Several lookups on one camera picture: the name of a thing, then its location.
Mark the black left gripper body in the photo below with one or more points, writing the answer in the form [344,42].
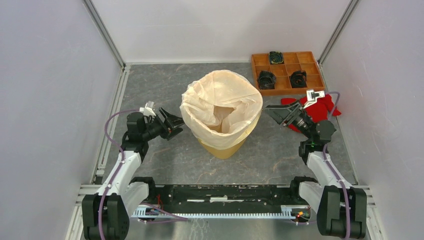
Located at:
[161,128]

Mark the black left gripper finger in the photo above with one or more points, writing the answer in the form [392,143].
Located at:
[176,129]
[170,118]

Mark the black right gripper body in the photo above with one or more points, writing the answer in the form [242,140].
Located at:
[295,115]

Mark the cream translucent plastic trash bag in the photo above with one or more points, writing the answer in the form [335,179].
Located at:
[221,109]

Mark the yellow mesh trash bin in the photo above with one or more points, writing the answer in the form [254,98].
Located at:
[228,152]

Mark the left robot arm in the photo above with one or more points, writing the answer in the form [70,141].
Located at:
[106,213]

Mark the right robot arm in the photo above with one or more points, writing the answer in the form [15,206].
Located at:
[341,208]

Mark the red cloth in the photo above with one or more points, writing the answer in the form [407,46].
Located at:
[318,111]

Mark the dark rolled item right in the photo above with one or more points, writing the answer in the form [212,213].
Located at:
[298,79]

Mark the dark rolled item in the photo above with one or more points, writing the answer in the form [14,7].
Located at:
[266,80]
[276,58]
[298,79]

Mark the dark rolled item left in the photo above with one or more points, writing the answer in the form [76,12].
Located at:
[266,80]

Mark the dark rolled item top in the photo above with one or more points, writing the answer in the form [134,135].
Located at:
[276,58]

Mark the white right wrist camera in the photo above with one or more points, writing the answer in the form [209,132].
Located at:
[312,97]

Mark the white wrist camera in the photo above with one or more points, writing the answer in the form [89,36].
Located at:
[312,97]
[148,110]

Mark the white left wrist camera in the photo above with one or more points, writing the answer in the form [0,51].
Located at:
[148,110]

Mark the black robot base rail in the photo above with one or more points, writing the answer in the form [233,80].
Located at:
[221,198]

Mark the white toothed cable rail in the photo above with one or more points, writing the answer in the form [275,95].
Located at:
[284,212]

